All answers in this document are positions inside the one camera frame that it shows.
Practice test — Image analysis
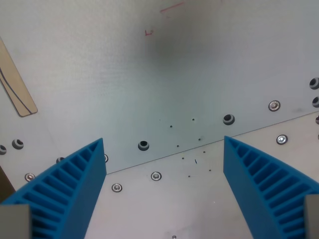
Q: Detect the thin wooden board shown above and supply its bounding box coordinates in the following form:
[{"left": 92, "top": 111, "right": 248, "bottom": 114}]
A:
[{"left": 0, "top": 36, "right": 38, "bottom": 118}]

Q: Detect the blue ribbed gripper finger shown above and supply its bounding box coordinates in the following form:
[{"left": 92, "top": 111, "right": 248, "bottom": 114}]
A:
[
  {"left": 223, "top": 135, "right": 319, "bottom": 239},
  {"left": 0, "top": 137, "right": 107, "bottom": 239}
]

